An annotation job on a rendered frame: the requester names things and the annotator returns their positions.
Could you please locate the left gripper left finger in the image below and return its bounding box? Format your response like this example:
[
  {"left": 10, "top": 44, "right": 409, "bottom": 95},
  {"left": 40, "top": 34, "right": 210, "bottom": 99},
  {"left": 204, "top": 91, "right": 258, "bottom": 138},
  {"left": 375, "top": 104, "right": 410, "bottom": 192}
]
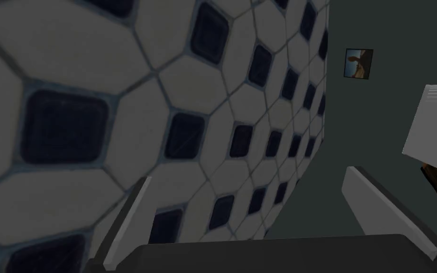
[{"left": 94, "top": 176, "right": 153, "bottom": 272}]

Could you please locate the white cabinet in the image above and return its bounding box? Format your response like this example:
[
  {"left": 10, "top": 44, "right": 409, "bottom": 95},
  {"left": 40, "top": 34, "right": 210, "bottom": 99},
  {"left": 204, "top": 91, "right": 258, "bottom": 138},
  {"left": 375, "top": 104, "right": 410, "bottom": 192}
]
[{"left": 401, "top": 83, "right": 437, "bottom": 179}]

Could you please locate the small framed wall picture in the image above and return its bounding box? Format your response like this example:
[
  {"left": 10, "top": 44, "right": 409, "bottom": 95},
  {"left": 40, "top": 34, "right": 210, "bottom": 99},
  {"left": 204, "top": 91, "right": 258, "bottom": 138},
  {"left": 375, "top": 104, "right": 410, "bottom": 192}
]
[{"left": 343, "top": 48, "right": 374, "bottom": 80}]

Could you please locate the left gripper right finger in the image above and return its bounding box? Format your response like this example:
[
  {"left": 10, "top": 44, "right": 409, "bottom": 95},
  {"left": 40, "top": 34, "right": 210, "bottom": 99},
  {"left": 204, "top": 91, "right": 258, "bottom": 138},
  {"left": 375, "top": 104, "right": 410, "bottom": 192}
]
[{"left": 341, "top": 166, "right": 437, "bottom": 262}]

